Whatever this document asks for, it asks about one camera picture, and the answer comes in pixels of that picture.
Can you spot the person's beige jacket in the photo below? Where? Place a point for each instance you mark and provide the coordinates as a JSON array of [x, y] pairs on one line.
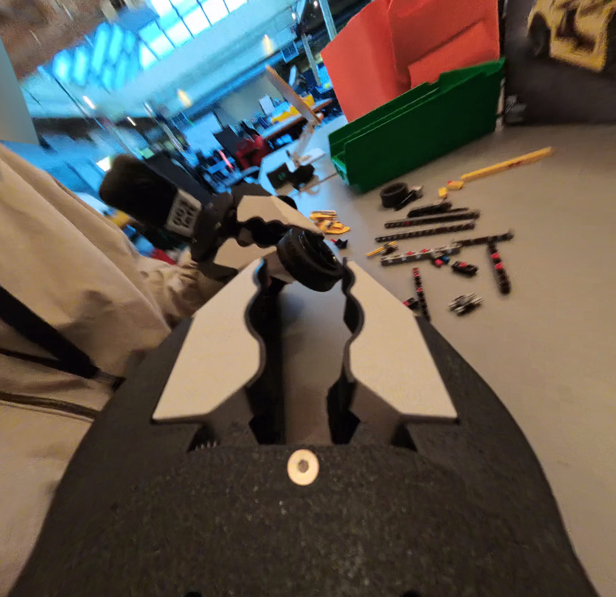
[[72, 269]]

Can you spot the dark toy car box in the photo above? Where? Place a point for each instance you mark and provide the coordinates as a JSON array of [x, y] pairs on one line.
[[553, 86]]

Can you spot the grey desk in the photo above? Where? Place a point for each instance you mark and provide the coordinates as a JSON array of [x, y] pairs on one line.
[[529, 366]]

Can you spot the green storage bin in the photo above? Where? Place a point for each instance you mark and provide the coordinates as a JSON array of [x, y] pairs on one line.
[[418, 130]]

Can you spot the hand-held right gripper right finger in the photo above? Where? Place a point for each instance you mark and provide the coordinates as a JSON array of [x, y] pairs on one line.
[[399, 366]]

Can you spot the thin orange rod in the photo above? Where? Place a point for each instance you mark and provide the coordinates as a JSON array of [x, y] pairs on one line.
[[317, 183]]

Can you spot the red plastic tote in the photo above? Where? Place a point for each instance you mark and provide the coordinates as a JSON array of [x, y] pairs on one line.
[[365, 67]]

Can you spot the person's left forearm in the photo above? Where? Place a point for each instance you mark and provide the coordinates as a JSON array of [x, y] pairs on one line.
[[183, 284]]

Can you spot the short black brick red pin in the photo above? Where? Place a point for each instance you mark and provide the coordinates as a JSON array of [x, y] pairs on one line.
[[464, 268], [410, 302]]

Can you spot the black beam two red pins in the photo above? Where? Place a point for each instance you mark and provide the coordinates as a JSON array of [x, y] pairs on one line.
[[499, 269]]

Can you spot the grey white small brick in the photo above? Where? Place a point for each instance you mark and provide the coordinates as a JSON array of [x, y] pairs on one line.
[[414, 192]]

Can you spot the long yellow toy beam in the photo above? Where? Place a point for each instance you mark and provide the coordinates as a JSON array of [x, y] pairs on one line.
[[507, 164]]

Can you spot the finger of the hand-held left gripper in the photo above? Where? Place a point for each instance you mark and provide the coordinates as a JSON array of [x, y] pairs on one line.
[[245, 257], [269, 209]]

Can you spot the black beam three red pins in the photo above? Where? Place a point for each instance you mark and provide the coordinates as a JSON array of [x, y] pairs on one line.
[[420, 293]]

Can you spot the blue red pin cluster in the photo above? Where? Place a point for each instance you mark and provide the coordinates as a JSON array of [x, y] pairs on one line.
[[440, 260]]

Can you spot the red office chair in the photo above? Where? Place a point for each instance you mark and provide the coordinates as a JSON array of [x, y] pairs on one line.
[[252, 151]]

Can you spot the grey black axle connector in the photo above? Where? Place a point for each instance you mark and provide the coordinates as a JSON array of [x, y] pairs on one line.
[[465, 304]]

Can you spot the tiny yellow black blue brick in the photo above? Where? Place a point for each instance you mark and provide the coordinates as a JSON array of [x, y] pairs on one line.
[[382, 249]]

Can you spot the light grey long toy beam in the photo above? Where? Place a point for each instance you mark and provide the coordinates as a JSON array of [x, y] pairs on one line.
[[414, 256]]

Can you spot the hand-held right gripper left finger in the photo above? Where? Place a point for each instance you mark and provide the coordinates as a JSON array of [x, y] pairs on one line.
[[211, 366]]

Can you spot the black device green light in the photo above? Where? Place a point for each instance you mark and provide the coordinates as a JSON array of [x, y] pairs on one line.
[[277, 176]]

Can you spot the wooden desk lamp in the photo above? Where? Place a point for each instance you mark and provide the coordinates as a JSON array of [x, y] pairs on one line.
[[293, 96]]

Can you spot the yellow curved panel pieces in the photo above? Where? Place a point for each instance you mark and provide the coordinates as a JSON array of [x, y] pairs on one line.
[[329, 224]]

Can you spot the black double toy beam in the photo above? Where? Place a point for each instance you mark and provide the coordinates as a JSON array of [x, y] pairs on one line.
[[433, 208]]

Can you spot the dark grey long toy beam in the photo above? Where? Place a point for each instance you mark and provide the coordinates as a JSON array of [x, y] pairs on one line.
[[426, 232]]

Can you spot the black toy wheel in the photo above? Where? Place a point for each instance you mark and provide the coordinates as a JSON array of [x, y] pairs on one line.
[[308, 260], [392, 196]]

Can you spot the short grey beam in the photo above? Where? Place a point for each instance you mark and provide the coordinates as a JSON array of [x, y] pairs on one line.
[[483, 239]]

